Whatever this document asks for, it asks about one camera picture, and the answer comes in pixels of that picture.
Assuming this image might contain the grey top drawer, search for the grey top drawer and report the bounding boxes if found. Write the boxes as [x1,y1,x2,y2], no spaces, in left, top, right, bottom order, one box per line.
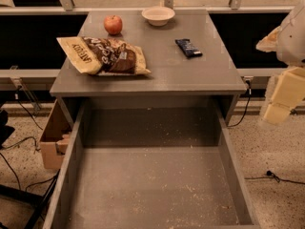
[43,98,261,229]

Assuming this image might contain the black cable left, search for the black cable left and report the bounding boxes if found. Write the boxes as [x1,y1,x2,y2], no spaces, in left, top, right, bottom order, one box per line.
[0,85,44,191]

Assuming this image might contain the black stand leg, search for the black stand leg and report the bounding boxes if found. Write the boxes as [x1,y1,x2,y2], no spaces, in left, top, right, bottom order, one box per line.
[0,173,59,229]

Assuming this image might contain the cardboard box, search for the cardboard box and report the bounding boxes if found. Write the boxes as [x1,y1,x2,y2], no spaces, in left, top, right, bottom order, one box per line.
[39,102,71,169]

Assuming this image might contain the grey drawer cabinet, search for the grey drawer cabinet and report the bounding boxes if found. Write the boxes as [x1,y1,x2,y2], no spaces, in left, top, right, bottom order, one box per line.
[51,10,246,129]

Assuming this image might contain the red apple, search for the red apple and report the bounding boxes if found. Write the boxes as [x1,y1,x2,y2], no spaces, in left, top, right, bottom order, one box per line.
[104,15,123,35]

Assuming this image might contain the black floor cable right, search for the black floor cable right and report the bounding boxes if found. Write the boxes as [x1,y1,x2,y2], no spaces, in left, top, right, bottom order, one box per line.
[244,170,305,186]

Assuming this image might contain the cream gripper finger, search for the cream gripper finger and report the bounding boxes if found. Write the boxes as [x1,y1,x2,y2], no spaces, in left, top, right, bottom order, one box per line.
[262,104,291,125]

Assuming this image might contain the dark blue snack bar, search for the dark blue snack bar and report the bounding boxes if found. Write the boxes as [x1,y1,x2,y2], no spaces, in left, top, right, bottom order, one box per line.
[175,38,203,58]

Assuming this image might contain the brown and cream chip bag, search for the brown and cream chip bag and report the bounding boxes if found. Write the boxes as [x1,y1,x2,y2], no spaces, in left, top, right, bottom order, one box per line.
[57,36,151,75]

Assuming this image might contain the metal railing frame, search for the metal railing frame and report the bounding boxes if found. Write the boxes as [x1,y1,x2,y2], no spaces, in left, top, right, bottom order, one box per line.
[1,0,304,109]

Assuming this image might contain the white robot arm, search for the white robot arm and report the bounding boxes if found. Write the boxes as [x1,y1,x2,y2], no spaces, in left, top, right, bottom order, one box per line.
[255,0,305,128]

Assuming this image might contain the black power cable right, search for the black power cable right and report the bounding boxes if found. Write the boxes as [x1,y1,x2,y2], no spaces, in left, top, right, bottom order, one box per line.
[227,79,253,129]

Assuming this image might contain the white bowl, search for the white bowl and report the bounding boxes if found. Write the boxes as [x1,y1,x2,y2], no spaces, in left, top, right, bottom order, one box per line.
[142,7,175,27]

